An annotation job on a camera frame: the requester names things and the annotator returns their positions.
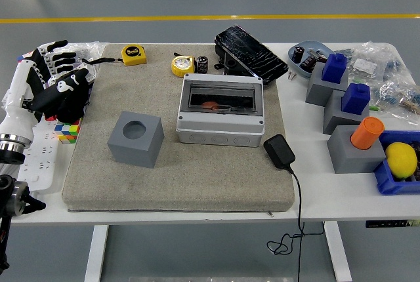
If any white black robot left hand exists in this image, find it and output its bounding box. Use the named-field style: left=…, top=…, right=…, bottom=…
left=0, top=39, right=91, bottom=139

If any wooden clothespin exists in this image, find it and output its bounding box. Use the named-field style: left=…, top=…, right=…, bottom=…
left=398, top=100, right=420, bottom=115

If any yellow lemon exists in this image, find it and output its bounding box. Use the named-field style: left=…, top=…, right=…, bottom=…
left=385, top=142, right=418, bottom=179

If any clear bag with white label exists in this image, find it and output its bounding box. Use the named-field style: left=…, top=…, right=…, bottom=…
left=334, top=41, right=403, bottom=81

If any yellow tape measure black strap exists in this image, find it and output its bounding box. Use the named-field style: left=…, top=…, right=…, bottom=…
left=81, top=44, right=148, bottom=67

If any black cracked tablet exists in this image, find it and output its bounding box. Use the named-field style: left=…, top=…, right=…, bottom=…
left=215, top=25, right=289, bottom=87

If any white power strip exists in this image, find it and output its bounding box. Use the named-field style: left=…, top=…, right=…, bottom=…
left=18, top=121, right=63, bottom=193

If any grey holder block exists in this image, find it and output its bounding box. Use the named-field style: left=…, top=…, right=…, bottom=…
left=304, top=62, right=349, bottom=106
left=322, top=89, right=371, bottom=135
left=327, top=125, right=387, bottom=174

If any small colourful puzzle cube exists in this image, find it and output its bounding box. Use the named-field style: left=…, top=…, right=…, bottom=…
left=54, top=118, right=82, bottom=145

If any clear plastic bag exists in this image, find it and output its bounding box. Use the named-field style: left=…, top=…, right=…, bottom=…
left=67, top=41, right=109, bottom=66

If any dark brown capacitor cylinder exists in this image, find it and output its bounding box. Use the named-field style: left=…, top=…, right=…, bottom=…
left=299, top=55, right=318, bottom=73

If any blue square block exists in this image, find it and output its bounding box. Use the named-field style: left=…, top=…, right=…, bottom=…
left=341, top=82, right=371, bottom=115
left=321, top=52, right=348, bottom=85

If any blue-grey oval dish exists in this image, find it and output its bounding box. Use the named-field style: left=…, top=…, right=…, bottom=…
left=287, top=39, right=337, bottom=79

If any black cloth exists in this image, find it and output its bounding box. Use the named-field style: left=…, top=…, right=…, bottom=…
left=44, top=78, right=91, bottom=124

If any blue plastic bin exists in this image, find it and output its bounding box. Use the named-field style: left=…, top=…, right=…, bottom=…
left=373, top=130, right=420, bottom=195

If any black adapter cord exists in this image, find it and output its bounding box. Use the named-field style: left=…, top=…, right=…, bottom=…
left=267, top=167, right=326, bottom=282

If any yellow tape measure white face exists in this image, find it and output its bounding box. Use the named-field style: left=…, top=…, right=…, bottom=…
left=171, top=54, right=198, bottom=78

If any small white breaker module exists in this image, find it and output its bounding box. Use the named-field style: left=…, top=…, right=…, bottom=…
left=78, top=60, right=98, bottom=83

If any black power adapter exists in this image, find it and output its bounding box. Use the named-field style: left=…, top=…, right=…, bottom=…
left=263, top=133, right=296, bottom=174

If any grey-brown mat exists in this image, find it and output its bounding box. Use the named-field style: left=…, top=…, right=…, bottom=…
left=62, top=43, right=295, bottom=212

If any large colourful puzzle cube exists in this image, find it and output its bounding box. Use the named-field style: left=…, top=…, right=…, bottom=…
left=16, top=51, right=35, bottom=65

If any grey junction box clear lid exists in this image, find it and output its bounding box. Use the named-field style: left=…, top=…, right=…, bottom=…
left=176, top=72, right=265, bottom=148

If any white table leg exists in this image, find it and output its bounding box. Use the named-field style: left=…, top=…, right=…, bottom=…
left=324, top=222, right=354, bottom=282
left=84, top=224, right=109, bottom=282

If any black table control panel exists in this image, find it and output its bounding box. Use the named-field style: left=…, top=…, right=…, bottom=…
left=366, top=219, right=420, bottom=230

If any grey block with round hole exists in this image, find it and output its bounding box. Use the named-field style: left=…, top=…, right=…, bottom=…
left=107, top=110, right=165, bottom=169

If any clear bag of blue resistors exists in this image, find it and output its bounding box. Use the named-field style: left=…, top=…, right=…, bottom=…
left=370, top=75, right=420, bottom=125

